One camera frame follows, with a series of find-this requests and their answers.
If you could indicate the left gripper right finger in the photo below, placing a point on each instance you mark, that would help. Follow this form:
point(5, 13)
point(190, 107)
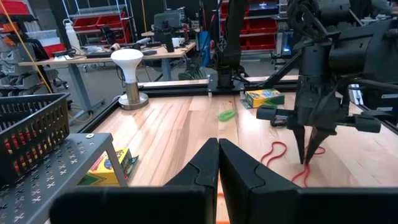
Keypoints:
point(311, 207)

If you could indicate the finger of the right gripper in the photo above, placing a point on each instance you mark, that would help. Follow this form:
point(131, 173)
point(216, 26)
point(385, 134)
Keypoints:
point(314, 140)
point(300, 140)

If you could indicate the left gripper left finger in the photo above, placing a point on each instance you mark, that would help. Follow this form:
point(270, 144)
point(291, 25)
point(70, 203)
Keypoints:
point(133, 207)

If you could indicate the red rubber band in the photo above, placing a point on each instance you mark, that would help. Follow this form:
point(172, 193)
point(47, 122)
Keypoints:
point(308, 170)

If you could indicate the black desk device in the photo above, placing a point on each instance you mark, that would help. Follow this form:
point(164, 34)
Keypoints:
point(168, 40)

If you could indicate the yellow green crayon box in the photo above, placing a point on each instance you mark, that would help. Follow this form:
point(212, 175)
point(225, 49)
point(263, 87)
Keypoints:
point(264, 98)
point(105, 168)

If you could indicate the grey perforated metal shelf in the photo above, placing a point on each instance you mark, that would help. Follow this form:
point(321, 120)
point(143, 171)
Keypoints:
point(62, 174)

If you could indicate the rack with red bins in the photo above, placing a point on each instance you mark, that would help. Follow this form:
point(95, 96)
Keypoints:
point(261, 25)
point(93, 23)

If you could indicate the blue cloth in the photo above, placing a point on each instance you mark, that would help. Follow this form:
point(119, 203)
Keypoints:
point(205, 46)

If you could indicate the black plastic mesh basket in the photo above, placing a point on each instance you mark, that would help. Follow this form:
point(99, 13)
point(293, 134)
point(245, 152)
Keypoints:
point(31, 109)

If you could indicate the white mug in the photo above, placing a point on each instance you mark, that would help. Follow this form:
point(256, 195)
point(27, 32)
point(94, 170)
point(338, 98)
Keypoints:
point(178, 42)

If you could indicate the red storage bin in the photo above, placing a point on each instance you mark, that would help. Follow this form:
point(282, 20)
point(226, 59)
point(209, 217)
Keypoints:
point(14, 7)
point(55, 49)

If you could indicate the grey storage rack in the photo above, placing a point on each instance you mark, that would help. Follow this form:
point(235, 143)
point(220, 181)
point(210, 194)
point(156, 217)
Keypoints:
point(15, 71)

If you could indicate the white plastic bottle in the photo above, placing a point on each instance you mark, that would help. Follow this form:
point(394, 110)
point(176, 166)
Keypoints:
point(72, 37)

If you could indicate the white storage bin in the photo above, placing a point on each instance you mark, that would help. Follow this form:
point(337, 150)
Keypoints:
point(42, 38)

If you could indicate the black aluminium table frame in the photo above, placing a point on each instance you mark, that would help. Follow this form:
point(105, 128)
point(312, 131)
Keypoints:
point(177, 90)

